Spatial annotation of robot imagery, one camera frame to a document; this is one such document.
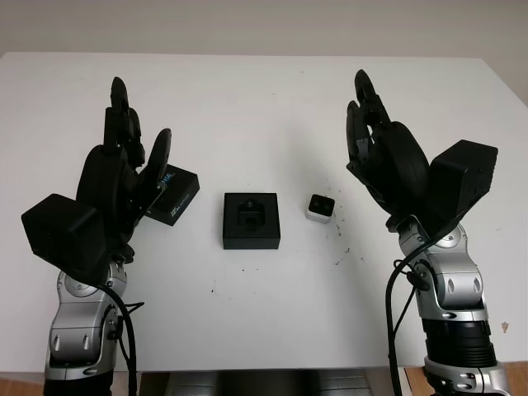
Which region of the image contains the black RealSense box lid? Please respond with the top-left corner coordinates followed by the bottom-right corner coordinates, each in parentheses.
top-left (146, 163), bottom-right (201, 227)

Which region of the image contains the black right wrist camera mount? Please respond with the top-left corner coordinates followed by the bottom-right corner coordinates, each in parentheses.
top-left (424, 139), bottom-right (499, 238)

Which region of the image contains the small silver depth camera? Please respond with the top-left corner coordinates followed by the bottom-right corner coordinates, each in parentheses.
top-left (305, 193), bottom-right (335, 223)

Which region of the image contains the black box base with insert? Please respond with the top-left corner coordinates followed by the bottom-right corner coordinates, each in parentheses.
top-left (222, 191), bottom-right (281, 251)

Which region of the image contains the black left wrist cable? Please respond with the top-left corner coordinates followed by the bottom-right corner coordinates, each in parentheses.
top-left (98, 284), bottom-right (145, 396)

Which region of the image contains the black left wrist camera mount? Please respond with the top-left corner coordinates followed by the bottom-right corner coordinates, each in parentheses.
top-left (21, 193), bottom-right (109, 276)

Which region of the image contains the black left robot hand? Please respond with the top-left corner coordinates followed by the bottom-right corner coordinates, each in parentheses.
top-left (75, 76), bottom-right (174, 265)

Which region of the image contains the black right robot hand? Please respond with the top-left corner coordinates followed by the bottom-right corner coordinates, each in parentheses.
top-left (345, 68), bottom-right (432, 228)

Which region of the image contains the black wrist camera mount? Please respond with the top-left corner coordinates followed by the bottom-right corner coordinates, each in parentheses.
top-left (21, 193), bottom-right (109, 276)
top-left (424, 139), bottom-right (499, 238)

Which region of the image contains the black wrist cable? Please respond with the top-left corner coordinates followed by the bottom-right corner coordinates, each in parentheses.
top-left (385, 224), bottom-right (455, 396)
top-left (98, 284), bottom-right (145, 396)

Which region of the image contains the dark grey robot torso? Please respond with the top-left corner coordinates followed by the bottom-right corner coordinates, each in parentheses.
top-left (139, 370), bottom-right (408, 396)

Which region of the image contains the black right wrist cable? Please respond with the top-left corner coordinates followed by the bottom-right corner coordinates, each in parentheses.
top-left (385, 224), bottom-right (455, 396)

